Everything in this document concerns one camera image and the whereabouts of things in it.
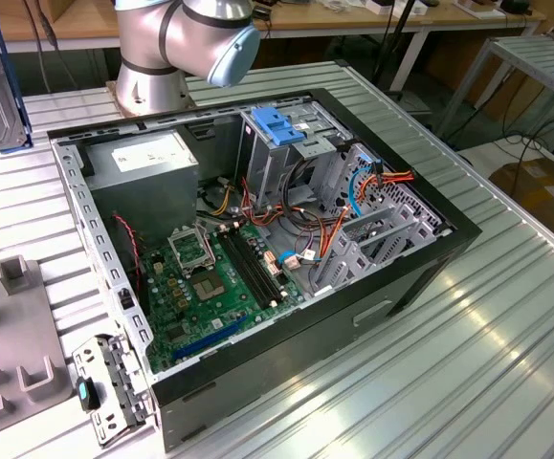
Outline grey power supply unit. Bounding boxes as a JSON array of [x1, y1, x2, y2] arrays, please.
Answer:
[[82, 131, 201, 245]]

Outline metal socket cover frame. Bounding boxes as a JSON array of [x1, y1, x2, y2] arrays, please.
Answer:
[[167, 224, 218, 276]]

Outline yellow orange wire bundle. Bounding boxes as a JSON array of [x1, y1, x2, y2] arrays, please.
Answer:
[[207, 185, 234, 217]]

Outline wooden desk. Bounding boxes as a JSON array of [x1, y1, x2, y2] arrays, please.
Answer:
[[0, 0, 548, 92]]

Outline blue expansion slot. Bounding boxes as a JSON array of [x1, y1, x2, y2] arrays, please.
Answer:
[[170, 313, 249, 362]]

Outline blue plastic drive latch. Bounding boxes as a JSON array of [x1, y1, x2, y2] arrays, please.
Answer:
[[251, 107, 306, 147]]

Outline red orange wire bundle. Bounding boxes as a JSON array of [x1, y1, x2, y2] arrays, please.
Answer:
[[237, 176, 349, 230]]

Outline red black fan wire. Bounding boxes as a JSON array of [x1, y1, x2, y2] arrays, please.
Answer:
[[112, 213, 144, 293]]

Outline red orange power wire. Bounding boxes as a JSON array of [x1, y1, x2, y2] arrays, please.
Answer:
[[317, 162, 416, 262]]

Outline CPU socket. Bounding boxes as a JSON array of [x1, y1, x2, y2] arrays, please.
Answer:
[[188, 270, 230, 303]]

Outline grey metal disk bay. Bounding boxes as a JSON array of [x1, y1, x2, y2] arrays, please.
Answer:
[[310, 203, 443, 298]]

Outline green motherboard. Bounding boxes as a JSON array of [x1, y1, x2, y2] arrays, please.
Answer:
[[140, 222, 306, 374]]

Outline black RAM slot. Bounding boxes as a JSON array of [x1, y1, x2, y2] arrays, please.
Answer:
[[216, 229, 276, 310], [222, 228, 279, 306], [229, 226, 283, 302], [234, 224, 287, 298]]

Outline metal expansion slot bracket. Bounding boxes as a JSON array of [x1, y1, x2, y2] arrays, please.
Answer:
[[72, 334, 158, 448]]

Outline blue data wire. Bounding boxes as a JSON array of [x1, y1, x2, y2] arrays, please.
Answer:
[[276, 152, 386, 272]]

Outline brown cardboard box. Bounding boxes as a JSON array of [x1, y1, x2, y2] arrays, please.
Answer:
[[489, 160, 554, 240]]

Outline metal slat side table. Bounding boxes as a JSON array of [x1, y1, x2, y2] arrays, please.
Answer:
[[436, 33, 554, 140]]

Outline grey parts rack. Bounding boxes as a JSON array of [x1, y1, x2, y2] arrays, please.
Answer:
[[0, 255, 75, 431]]

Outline grey optical drive cage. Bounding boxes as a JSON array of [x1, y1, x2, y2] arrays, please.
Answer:
[[235, 98, 354, 211]]

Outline black latch with blue mark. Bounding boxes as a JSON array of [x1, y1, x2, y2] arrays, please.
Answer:
[[75, 376, 103, 412]]

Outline black PC case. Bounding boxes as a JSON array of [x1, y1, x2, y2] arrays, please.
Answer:
[[46, 87, 483, 453]]

